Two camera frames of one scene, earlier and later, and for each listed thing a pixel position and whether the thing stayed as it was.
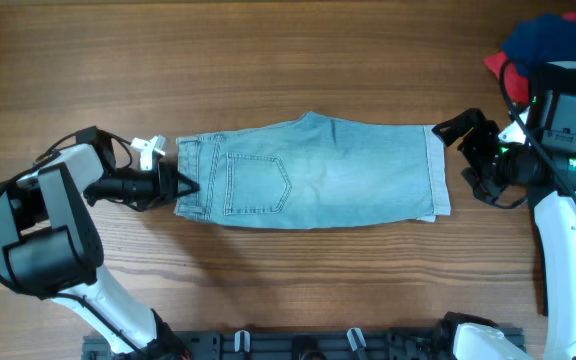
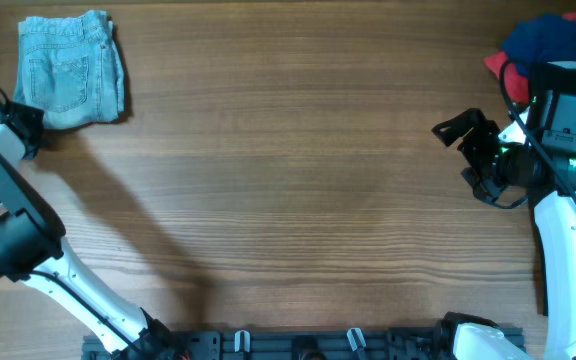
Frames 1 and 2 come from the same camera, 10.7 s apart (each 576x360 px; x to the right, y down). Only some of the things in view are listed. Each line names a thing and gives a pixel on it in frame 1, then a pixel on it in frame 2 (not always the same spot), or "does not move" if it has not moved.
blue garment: [550, 38] does not move
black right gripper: [487, 131] does not move
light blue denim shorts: [314, 172] -> [70, 68]
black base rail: [379, 344] does not move
